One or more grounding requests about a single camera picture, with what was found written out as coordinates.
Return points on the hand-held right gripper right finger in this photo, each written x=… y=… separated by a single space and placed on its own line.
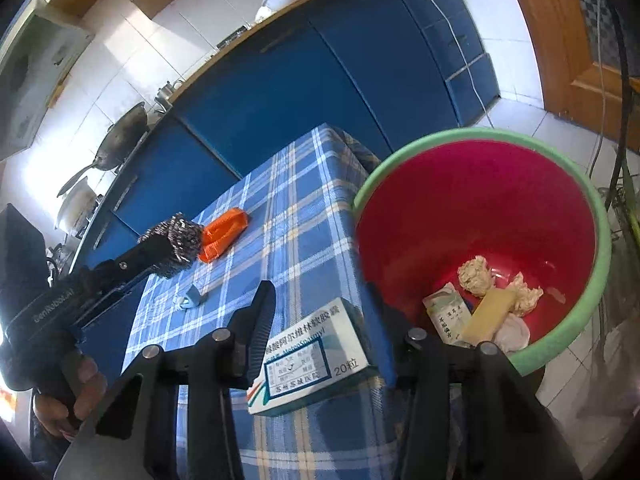
x=386 y=352

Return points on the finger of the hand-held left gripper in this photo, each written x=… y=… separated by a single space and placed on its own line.
x=120 y=297
x=135 y=255

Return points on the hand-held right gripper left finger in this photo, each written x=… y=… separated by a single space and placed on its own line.
x=261 y=332

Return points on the steel wool scrubber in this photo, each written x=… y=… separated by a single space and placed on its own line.
x=182 y=245

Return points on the teal and white medicine box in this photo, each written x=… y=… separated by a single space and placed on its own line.
x=310 y=360

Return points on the green medicine box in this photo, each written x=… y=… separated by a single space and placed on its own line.
x=447 y=315

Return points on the yellow sponge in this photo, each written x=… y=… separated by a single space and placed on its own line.
x=485 y=317

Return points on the large cream paper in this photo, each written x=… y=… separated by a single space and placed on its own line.
x=475 y=275

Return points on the clear plastic bag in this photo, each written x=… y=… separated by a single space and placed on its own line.
x=511 y=334

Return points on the red basin with green rim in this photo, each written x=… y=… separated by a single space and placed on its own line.
x=450 y=220

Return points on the small cream paper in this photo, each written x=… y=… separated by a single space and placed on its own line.
x=525 y=295

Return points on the person's left hand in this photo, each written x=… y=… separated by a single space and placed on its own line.
x=85 y=385

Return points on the blue plastic piece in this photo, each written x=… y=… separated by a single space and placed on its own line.
x=192 y=300

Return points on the white pot with lid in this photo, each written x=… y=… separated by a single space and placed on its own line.
x=75 y=207

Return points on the orange mesh cloth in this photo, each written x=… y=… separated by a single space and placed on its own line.
x=222 y=232

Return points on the metal wok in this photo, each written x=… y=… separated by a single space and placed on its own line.
x=120 y=145

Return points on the blue plaid tablecloth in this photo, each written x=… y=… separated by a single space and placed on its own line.
x=300 y=200

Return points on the metal kettle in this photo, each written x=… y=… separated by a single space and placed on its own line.
x=167 y=94

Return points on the range hood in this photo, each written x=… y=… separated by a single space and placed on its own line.
x=35 y=75

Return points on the blue kitchen cabinet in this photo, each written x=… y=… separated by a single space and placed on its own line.
x=300 y=85

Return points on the wooden door frame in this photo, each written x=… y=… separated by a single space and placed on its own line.
x=565 y=60

